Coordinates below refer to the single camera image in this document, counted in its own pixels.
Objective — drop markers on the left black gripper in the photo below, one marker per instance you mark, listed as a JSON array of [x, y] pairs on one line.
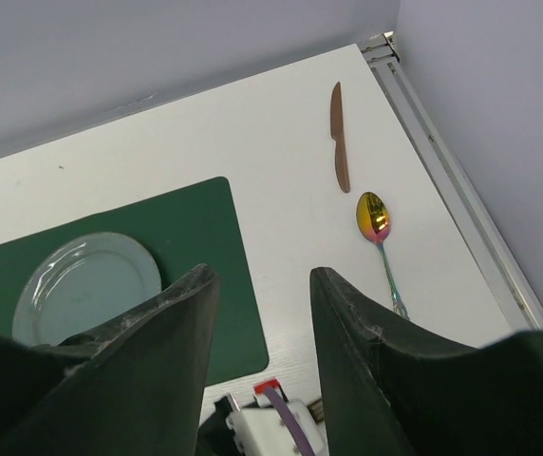
[[215, 437]]

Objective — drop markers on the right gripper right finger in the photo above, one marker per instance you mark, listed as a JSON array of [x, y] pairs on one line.
[[391, 387]]

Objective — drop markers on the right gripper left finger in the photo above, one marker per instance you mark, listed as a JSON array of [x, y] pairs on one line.
[[130, 386]]

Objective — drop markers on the grey-blue round plate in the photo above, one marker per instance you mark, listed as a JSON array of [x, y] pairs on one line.
[[86, 282]]

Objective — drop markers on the dark green placemat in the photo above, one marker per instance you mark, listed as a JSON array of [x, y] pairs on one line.
[[193, 225]]

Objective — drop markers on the gold spoon green handle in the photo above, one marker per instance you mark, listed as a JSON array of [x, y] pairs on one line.
[[374, 224]]

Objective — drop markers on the brown knife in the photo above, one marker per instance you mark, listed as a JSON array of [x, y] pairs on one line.
[[337, 133]]

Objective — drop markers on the aluminium right side rail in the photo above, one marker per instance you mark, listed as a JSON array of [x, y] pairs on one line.
[[514, 295]]

